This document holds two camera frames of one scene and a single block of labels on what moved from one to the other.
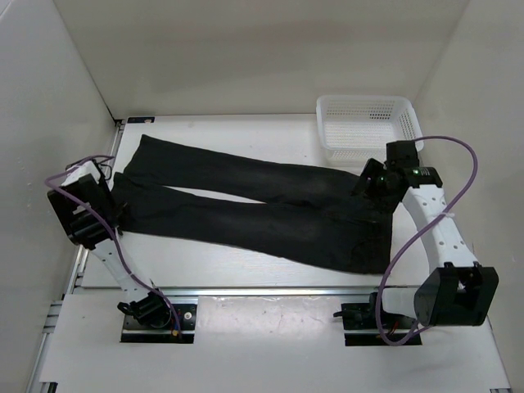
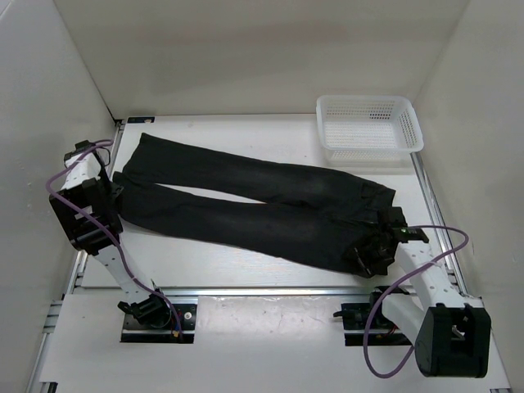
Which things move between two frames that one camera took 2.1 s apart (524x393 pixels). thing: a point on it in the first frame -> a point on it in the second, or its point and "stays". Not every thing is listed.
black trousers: x=302 y=215 stays
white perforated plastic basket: x=356 y=128 stays
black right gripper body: x=378 y=187 -> x=371 y=255
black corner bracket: x=141 y=119 stays
